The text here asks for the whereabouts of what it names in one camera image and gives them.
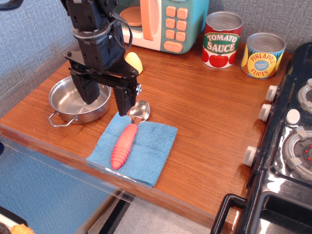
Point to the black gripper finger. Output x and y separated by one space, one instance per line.
88 89
125 99

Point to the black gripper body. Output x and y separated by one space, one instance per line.
101 55

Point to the stainless steel pot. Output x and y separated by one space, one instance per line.
70 107

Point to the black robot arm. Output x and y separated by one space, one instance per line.
86 14

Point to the blue towel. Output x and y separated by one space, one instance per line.
149 152

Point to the white stove knob bottom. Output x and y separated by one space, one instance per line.
249 155

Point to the white stove knob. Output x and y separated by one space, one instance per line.
249 155
271 93
264 112

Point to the yellow toy corn piece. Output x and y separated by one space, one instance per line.
133 59

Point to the teal toy microwave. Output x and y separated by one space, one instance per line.
170 26

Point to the tomato sauce can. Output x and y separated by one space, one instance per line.
221 39

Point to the white stove knob middle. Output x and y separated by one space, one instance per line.
264 112

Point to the pineapple slices can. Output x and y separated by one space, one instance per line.
262 55

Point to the white stove knob top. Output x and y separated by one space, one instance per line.
271 93

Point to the orange fuzzy object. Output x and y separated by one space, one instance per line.
21 229

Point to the black toy stove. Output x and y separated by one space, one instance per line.
279 196

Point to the spoon with pink handle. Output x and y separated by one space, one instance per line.
138 114

